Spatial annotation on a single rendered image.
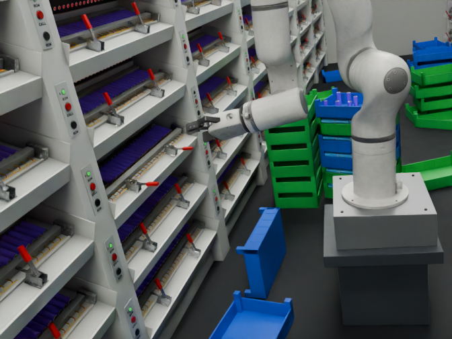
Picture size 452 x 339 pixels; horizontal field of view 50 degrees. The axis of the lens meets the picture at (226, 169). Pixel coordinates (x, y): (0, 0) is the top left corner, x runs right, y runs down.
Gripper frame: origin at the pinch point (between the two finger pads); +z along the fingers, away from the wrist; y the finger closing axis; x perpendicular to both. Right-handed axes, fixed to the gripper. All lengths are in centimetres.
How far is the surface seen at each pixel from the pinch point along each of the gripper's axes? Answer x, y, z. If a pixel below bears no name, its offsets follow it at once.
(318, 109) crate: 30, 85, -15
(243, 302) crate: -48, 39, 10
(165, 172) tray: -5.7, 10.4, 18.4
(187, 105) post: 21.2, 25.2, 16.6
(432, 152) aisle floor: 17, 157, -54
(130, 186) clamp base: -12.7, -6.6, 19.8
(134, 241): -26.5, 4.2, 27.5
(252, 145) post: 28, 106, 26
